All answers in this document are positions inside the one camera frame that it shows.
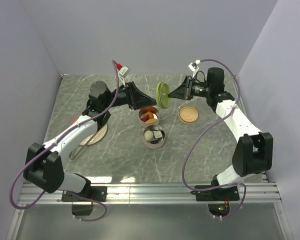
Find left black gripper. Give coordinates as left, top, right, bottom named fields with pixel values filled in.
left=103, top=81, right=157, bottom=111

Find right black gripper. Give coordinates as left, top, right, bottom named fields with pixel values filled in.
left=168, top=76, right=211, bottom=101

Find green round lid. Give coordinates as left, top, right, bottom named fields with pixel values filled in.
left=156, top=82, right=171, bottom=109

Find orange red food pieces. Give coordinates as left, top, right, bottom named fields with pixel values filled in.
left=140, top=111, right=158, bottom=124

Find orange round lid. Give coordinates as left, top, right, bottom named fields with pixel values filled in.
left=178, top=106, right=199, bottom=124

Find white egg ball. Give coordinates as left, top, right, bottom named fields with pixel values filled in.
left=143, top=130, right=154, bottom=142

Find white cucumber sushi roll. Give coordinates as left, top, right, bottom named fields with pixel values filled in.
left=153, top=130, right=163, bottom=140

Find black sushi roll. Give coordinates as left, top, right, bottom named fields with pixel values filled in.
left=150, top=139, right=159, bottom=144

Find metal tongs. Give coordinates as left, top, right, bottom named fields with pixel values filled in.
left=69, top=140, right=89, bottom=162

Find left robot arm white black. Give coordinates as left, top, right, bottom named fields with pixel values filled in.
left=23, top=81, right=157, bottom=201

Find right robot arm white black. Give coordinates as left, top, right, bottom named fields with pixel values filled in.
left=168, top=67, right=274, bottom=200

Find far steel lunch bowl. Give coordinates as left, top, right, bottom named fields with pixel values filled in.
left=138, top=106, right=160, bottom=128

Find steel lunch bowl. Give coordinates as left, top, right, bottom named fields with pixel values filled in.
left=138, top=106, right=160, bottom=128
left=142, top=124, right=166, bottom=150

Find near steel lunch bowl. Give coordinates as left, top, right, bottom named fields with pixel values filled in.
left=142, top=124, right=166, bottom=150

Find pink white plate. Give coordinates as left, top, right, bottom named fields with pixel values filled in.
left=67, top=115, right=108, bottom=147

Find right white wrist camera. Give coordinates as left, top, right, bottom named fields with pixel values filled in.
left=188, top=59, right=201, bottom=80

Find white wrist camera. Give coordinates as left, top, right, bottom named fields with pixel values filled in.
left=116, top=63, right=131, bottom=85
left=188, top=59, right=201, bottom=80

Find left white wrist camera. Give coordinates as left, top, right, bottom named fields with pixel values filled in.
left=116, top=63, right=131, bottom=85

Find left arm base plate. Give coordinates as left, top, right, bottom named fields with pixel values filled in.
left=61, top=186, right=108, bottom=202

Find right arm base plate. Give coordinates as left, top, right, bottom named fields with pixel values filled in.
left=190, top=185, right=240, bottom=202

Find aluminium mounting rail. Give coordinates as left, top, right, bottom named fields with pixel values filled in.
left=17, top=182, right=282, bottom=206

